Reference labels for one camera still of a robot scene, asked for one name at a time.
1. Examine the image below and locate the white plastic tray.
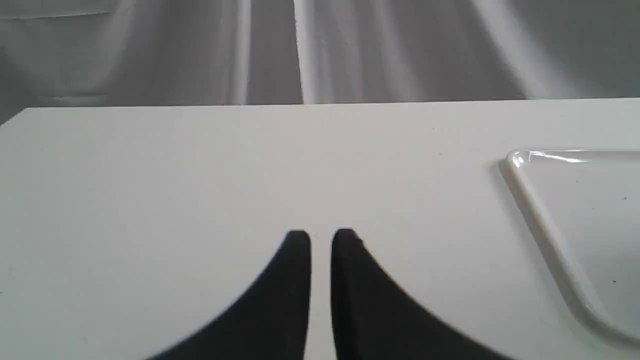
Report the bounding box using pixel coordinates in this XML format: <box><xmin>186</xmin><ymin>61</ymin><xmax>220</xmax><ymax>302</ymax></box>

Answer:
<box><xmin>504</xmin><ymin>149</ymin><xmax>640</xmax><ymax>345</ymax></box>

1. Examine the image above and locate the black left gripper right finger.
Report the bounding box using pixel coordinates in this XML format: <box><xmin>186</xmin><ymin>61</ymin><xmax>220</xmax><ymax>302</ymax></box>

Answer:
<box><xmin>330</xmin><ymin>228</ymin><xmax>505</xmax><ymax>360</ymax></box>

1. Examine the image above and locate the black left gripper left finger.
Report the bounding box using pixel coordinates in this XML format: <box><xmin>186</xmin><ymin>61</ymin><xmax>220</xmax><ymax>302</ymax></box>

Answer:
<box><xmin>154</xmin><ymin>230</ymin><xmax>312</xmax><ymax>360</ymax></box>

